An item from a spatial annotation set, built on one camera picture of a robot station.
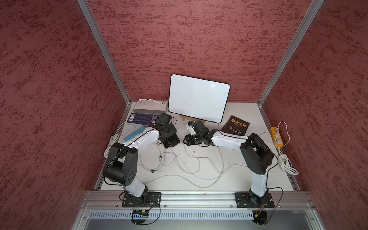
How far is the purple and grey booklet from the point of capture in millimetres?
1082

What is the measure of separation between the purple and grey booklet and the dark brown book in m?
0.50

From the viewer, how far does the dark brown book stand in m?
1.02

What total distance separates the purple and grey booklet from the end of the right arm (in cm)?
40

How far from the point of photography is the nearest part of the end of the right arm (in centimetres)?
70

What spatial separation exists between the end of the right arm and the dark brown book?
0.29 meters
